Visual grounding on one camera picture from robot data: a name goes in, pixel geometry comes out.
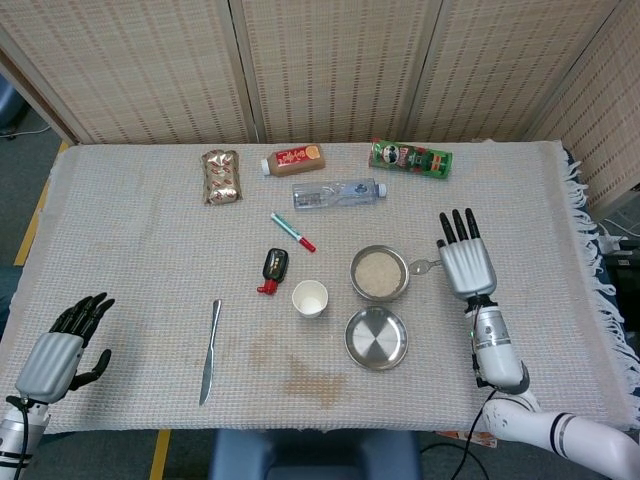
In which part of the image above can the black and silver left hand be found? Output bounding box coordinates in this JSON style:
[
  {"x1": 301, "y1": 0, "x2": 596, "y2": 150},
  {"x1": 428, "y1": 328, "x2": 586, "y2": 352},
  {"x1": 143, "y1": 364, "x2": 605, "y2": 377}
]
[{"x1": 14, "y1": 292, "x2": 116, "y2": 404}]

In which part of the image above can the black and silver right hand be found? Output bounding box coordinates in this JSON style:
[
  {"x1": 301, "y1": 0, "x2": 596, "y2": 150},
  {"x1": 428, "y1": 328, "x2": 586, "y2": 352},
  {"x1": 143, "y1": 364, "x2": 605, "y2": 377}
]
[{"x1": 435, "y1": 207, "x2": 499, "y2": 301}]

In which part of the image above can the small steel spoon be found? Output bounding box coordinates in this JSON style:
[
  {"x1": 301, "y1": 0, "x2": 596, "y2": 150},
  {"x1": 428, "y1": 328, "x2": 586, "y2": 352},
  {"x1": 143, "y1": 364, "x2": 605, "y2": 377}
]
[{"x1": 407, "y1": 257, "x2": 444, "y2": 276}]

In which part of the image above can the steel bowl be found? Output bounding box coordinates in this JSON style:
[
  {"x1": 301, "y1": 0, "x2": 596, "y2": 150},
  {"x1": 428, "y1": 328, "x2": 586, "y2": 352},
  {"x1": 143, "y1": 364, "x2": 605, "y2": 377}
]
[{"x1": 349, "y1": 244, "x2": 410, "y2": 302}]

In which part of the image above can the empty steel plate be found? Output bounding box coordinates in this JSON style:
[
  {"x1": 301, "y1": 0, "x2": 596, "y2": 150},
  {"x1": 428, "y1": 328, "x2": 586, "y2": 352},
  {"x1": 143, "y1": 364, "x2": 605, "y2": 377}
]
[{"x1": 343, "y1": 305, "x2": 410, "y2": 372}]

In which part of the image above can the white paper cup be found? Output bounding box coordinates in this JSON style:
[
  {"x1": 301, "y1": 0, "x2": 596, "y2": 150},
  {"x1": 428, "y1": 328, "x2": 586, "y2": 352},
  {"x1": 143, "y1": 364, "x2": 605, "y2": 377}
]
[{"x1": 291, "y1": 279, "x2": 329, "y2": 319}]

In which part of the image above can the green chips can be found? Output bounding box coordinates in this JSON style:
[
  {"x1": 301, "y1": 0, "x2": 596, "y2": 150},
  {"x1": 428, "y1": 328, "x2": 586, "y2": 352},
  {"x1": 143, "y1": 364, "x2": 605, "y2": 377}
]
[{"x1": 368, "y1": 138, "x2": 454, "y2": 179}]

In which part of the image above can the beige woven tablecloth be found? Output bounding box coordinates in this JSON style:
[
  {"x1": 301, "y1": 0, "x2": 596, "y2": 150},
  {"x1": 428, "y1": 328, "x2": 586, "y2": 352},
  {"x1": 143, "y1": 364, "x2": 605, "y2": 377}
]
[{"x1": 0, "y1": 139, "x2": 640, "y2": 435}]

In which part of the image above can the black box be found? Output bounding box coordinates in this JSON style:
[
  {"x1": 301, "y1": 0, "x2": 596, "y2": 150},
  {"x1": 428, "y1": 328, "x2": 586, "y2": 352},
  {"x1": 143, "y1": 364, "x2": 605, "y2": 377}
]
[{"x1": 602, "y1": 239, "x2": 640, "y2": 301}]

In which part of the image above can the clear plastic water bottle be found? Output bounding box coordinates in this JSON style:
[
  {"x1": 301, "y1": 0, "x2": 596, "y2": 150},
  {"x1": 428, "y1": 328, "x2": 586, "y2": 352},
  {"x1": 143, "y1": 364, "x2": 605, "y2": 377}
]
[{"x1": 291, "y1": 180, "x2": 388, "y2": 211}]

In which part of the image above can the steel table knife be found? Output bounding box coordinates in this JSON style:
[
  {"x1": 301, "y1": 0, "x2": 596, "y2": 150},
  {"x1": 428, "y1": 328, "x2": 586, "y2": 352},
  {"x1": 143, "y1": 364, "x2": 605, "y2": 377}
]
[{"x1": 198, "y1": 298, "x2": 223, "y2": 407}]

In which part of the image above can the green marker with red cap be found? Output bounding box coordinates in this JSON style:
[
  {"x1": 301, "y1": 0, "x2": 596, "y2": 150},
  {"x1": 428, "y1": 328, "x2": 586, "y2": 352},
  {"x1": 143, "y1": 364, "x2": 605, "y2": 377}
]
[{"x1": 270, "y1": 212, "x2": 317, "y2": 254}]

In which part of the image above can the black bottle with red cap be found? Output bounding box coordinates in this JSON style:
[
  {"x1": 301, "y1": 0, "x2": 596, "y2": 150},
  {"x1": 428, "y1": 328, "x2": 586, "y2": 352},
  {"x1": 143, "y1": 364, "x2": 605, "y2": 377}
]
[{"x1": 256, "y1": 247, "x2": 290, "y2": 295}]

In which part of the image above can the brown drink bottle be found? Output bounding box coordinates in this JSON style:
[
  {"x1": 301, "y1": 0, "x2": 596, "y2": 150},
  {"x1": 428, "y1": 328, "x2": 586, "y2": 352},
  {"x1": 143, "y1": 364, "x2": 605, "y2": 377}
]
[{"x1": 259, "y1": 144, "x2": 327, "y2": 178}]

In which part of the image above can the blue padded seat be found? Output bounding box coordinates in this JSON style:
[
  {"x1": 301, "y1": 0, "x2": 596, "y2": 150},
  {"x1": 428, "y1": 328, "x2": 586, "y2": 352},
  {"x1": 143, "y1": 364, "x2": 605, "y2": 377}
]
[{"x1": 208, "y1": 428, "x2": 424, "y2": 480}]

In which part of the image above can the bamboo folding screen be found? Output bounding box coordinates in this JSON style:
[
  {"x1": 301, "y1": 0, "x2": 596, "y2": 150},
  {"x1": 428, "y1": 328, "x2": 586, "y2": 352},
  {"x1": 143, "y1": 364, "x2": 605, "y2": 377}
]
[{"x1": 0, "y1": 0, "x2": 640, "y2": 216}]

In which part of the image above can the gold snack packet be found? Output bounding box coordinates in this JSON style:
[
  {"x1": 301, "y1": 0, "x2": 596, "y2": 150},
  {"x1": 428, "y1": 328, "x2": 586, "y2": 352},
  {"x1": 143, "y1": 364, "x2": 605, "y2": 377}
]
[{"x1": 201, "y1": 148, "x2": 245, "y2": 206}]

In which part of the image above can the blue chair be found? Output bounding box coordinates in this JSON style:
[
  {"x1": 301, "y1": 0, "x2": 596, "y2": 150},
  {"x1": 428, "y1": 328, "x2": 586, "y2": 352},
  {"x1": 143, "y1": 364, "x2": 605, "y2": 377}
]
[{"x1": 0, "y1": 74, "x2": 26, "y2": 136}]

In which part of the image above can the black floor cable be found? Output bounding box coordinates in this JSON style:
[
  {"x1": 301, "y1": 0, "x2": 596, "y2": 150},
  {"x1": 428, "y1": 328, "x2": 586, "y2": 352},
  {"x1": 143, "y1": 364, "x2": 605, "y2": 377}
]
[{"x1": 419, "y1": 439, "x2": 471, "y2": 459}]

